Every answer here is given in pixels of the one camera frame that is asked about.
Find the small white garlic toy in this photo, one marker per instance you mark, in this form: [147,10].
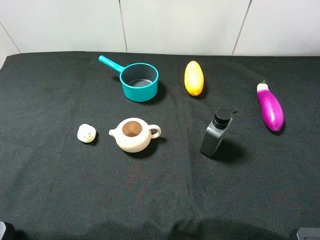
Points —
[86,133]

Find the grey corner object right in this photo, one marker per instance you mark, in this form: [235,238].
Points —
[308,233]

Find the beige ceramic teapot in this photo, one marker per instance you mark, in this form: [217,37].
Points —
[133,134]

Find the orange yellow mango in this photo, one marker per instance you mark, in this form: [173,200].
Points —
[193,78]

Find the black pump dispenser bottle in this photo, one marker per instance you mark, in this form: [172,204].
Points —
[215,132]

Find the black table cloth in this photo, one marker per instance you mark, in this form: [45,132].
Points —
[258,185]

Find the purple eggplant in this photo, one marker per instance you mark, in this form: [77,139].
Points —
[271,109]

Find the teal saucepan with handle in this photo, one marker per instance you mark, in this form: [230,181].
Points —
[139,80]

